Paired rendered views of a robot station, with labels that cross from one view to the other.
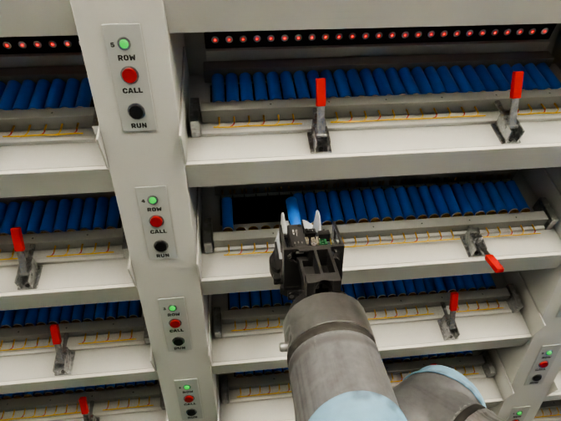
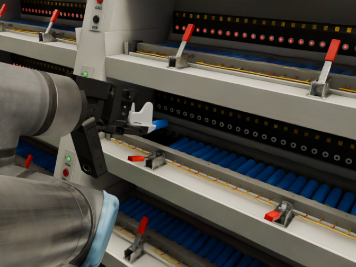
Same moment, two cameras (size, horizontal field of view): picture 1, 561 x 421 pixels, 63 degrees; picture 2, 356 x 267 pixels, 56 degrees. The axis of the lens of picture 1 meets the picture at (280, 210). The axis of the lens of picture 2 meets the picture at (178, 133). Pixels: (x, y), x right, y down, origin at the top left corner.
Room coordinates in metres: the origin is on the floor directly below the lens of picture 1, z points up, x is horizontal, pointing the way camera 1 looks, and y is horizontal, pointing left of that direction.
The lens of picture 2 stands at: (0.08, -0.49, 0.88)
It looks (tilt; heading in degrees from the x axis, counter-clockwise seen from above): 8 degrees down; 39
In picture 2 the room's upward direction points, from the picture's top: 14 degrees clockwise
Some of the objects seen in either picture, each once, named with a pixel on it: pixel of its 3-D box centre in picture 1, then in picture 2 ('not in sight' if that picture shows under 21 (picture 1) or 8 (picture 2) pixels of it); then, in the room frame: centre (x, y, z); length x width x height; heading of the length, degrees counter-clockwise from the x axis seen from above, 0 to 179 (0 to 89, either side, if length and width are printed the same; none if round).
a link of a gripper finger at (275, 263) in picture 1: (286, 263); not in sight; (0.46, -0.01, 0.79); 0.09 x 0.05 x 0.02; 11
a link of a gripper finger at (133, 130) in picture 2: not in sight; (127, 127); (0.47, -0.06, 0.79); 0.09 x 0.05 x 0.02; 2
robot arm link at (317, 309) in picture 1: (324, 334); (50, 105); (0.32, -0.05, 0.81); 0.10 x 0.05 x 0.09; 96
